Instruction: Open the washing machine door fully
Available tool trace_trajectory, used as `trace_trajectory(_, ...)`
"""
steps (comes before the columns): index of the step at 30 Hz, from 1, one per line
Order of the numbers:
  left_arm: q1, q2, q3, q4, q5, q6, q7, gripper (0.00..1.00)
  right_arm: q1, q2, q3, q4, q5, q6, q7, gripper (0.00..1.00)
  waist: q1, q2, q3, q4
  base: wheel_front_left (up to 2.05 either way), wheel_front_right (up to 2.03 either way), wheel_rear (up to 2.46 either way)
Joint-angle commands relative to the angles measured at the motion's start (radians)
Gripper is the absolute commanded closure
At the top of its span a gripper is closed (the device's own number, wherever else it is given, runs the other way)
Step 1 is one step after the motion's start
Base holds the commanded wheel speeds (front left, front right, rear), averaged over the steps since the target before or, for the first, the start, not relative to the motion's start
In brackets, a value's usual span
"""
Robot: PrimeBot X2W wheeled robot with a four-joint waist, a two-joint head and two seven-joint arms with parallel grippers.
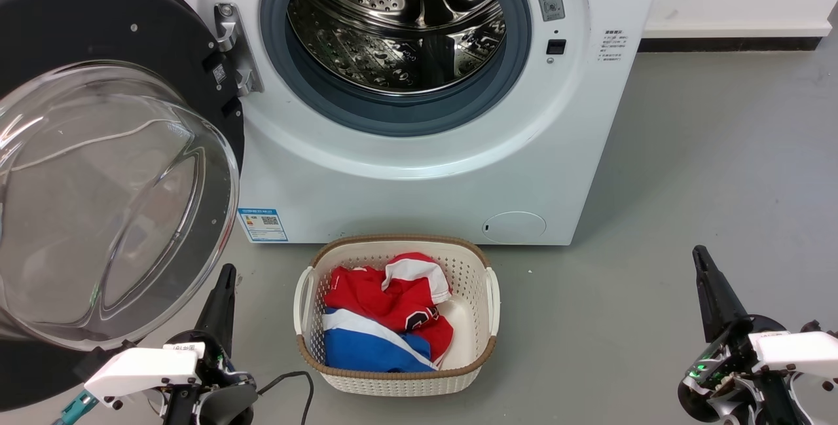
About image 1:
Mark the black round glass washer door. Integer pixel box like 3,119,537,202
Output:
0,0,246,413

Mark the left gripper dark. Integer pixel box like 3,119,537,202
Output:
167,265,255,394

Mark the round white filter cover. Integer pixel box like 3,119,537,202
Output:
482,211,547,245

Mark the stainless steel washer drum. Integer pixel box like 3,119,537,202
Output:
287,0,508,96

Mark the white front-load washing machine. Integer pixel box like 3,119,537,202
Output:
111,0,668,246

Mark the cream perforated laundry basket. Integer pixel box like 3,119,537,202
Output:
293,234,500,397

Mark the red and white jersey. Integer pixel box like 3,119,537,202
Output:
323,252,454,364

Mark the blue energy label sticker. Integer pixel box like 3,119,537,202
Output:
237,208,289,243

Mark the teal cable connector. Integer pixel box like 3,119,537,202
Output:
54,390,99,425

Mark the metal door hinge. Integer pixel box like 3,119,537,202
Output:
213,3,264,97

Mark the blue and white garment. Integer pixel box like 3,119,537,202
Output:
321,307,437,373

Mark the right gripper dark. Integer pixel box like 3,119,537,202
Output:
687,246,786,383

